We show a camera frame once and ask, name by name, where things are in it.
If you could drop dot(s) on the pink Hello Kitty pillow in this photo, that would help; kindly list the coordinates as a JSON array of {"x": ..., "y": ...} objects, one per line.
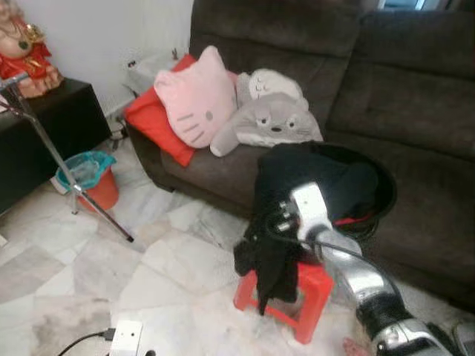
[{"x": 197, "y": 104}]

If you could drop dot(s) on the dark brown fabric sofa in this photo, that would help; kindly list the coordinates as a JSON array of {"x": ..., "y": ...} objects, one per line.
[{"x": 401, "y": 96}]

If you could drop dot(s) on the teal plastic bin liner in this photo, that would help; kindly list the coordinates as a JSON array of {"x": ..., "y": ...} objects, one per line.
[{"x": 89, "y": 167}]

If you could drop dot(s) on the black garment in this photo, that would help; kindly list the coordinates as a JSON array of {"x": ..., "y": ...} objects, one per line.
[{"x": 274, "y": 252}]

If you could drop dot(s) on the red plastic stool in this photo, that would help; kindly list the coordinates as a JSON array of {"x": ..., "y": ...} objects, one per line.
[{"x": 315, "y": 289}]

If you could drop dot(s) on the red laughing Buddha statue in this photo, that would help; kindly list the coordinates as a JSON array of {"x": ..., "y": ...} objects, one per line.
[{"x": 26, "y": 67}]

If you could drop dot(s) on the black laundry basket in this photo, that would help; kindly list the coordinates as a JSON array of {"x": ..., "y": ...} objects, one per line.
[{"x": 384, "y": 194}]

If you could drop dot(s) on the red cushion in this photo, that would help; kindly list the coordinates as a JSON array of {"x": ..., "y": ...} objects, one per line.
[{"x": 152, "y": 122}]

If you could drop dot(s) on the grey Totoro plush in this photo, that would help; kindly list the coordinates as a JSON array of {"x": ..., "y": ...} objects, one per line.
[{"x": 274, "y": 119}]

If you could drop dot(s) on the red clothes hanger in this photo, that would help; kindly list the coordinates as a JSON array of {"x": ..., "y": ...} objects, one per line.
[{"x": 349, "y": 219}]

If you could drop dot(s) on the silver metal clothes rack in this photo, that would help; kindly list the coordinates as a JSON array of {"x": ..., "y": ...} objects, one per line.
[{"x": 44, "y": 142}]

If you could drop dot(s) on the black TV cabinet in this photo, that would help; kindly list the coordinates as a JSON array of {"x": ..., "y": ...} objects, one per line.
[{"x": 44, "y": 119}]

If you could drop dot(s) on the white lace cloth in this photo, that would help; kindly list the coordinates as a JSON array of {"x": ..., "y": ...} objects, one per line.
[{"x": 152, "y": 67}]

